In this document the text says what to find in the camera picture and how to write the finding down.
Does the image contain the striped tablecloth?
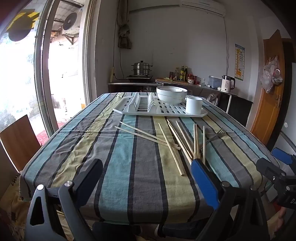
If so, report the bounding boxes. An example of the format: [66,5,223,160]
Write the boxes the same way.
[20,92,287,226]

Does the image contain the sliding glass door frame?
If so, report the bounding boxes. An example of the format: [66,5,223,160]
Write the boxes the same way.
[34,0,98,139]

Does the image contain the group of wooden chopsticks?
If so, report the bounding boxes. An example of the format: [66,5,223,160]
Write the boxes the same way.
[115,119,207,176]

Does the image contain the black power cable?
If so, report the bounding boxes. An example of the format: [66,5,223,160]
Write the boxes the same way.
[112,47,128,79]

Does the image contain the wooden cutting board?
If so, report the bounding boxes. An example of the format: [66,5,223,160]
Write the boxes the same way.
[155,78,188,84]

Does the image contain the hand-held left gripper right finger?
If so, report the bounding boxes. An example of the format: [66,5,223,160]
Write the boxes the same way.
[191,159,270,241]

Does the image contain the hanging plastic bags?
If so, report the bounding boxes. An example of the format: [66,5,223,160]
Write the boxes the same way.
[260,56,283,93]

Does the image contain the steel steamer pot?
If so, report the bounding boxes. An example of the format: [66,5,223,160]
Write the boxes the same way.
[131,61,153,76]

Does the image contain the metal fork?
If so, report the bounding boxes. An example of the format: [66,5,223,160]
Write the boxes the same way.
[203,128,227,146]

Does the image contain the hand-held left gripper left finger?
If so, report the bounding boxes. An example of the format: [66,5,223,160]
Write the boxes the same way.
[24,159,103,241]

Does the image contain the white plastic dish rack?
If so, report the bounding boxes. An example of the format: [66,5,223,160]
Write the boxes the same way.
[112,92,208,118]

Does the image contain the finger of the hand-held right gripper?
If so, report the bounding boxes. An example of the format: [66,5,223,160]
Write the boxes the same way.
[272,148,296,166]
[256,158,286,184]

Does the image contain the yellow and black window sticker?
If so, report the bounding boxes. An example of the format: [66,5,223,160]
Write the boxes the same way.
[6,9,40,42]

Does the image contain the red floor mat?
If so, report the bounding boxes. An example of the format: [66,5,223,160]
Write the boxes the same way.
[36,122,67,146]

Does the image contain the brown cardboard box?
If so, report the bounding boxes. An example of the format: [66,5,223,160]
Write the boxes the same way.
[0,145,22,200]

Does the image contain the giraffe wall poster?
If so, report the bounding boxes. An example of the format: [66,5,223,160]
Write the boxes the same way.
[234,44,245,82]

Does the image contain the white cup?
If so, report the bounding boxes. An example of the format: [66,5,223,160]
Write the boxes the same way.
[186,95,203,114]

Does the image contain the small steel shelf rack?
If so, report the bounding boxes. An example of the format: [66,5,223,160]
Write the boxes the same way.
[107,81,158,93]

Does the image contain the orange wooden door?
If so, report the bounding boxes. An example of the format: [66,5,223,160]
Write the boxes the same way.
[250,30,285,144]

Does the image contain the person's right hand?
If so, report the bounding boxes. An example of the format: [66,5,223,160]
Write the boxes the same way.
[266,207,288,235]

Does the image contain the wooden chair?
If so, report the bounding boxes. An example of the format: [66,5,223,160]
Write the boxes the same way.
[0,114,41,172]

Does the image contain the outdoor air conditioner unit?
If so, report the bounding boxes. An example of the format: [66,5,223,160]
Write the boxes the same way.
[61,9,82,36]

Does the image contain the black cooktop stove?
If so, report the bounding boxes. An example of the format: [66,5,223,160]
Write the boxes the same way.
[126,75,154,81]

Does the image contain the black cabinet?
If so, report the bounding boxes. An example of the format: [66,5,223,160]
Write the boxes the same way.
[218,94,253,127]

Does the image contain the white wall air conditioner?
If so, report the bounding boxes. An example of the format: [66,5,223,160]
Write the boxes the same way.
[180,0,226,16]

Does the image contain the white electric kettle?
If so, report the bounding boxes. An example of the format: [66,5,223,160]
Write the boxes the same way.
[220,75,236,93]

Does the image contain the clear container with blue lid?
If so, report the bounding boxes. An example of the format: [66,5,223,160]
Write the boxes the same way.
[208,75,224,88]

